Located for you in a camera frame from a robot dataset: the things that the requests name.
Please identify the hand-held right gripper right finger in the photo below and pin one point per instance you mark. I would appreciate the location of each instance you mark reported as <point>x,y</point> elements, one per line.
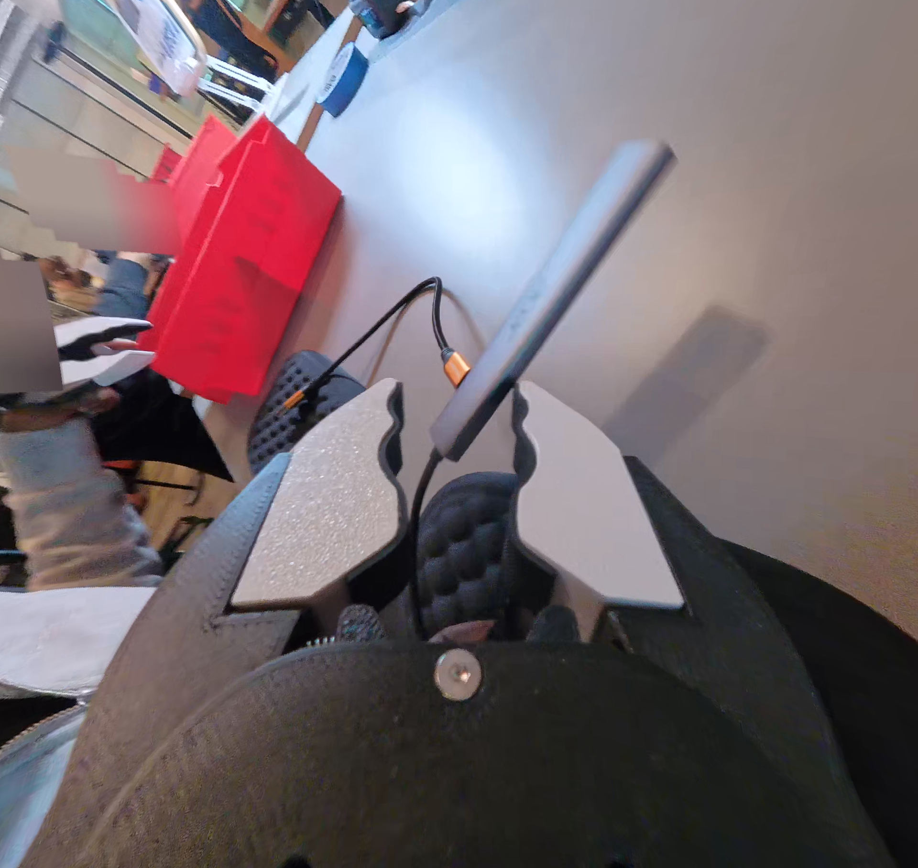
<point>588,516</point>

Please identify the blue tape roll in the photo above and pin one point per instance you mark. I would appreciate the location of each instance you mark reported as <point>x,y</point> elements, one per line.
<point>344,82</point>

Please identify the white poster board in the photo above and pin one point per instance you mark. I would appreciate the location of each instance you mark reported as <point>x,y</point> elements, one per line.
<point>154,29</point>

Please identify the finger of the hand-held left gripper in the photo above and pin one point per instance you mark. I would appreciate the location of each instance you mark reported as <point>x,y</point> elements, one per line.
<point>82,333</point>
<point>118,367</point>

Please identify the person's left forearm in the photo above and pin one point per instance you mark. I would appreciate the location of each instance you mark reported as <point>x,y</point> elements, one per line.
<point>72,509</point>

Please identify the person's left hand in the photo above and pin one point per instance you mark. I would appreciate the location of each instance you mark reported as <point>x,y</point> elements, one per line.
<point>82,409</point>

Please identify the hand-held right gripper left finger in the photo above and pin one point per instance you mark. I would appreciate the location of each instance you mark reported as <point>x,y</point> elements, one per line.
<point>323,502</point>

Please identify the red bin with dividers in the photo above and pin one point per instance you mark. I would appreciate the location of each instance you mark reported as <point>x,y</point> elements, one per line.
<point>244,272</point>

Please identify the black handheld device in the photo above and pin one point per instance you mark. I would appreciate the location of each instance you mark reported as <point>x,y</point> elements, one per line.
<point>559,287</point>

